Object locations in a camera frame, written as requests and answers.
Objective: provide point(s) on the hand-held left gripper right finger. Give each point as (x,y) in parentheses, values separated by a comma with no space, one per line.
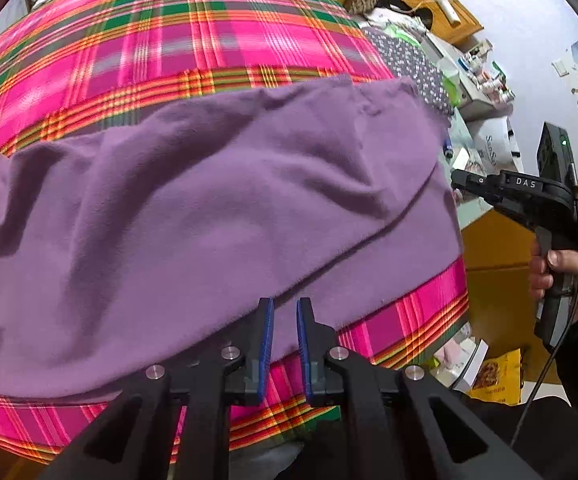
(303,350)

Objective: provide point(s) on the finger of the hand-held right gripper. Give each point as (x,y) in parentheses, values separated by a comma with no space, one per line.
(474,180)

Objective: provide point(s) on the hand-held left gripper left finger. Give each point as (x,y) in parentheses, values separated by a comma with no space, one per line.
(268,340)

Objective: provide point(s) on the purple fleece pants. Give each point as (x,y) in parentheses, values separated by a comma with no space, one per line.
(194,210)

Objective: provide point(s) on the white cardboard box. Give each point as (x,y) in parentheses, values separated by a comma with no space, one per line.
(494,145)

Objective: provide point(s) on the blue pen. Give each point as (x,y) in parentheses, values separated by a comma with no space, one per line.
(446,147)

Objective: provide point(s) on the white storage box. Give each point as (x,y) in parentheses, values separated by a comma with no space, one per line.
(469,107)

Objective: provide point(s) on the row of small bottles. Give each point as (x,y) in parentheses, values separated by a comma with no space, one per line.
(489,80)

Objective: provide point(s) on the grey dotted cloth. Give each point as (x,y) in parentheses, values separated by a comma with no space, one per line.
(414,70)

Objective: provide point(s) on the wooden headboard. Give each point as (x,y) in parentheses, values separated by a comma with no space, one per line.
(464,30)

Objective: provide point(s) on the pastel gift box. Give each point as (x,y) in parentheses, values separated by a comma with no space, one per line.
(461,360)

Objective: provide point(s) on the green plastic bag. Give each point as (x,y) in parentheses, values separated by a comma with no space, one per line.
(401,35)

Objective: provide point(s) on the yellow snack packet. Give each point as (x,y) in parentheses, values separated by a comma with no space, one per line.
(496,377)

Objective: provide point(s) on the white floral cloth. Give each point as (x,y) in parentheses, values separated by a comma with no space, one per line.
(394,20)

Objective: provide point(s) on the pink plaid blanket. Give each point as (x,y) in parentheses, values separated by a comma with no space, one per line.
(169,25)

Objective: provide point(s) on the white wall switch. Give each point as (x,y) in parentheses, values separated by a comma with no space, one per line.
(559,69)

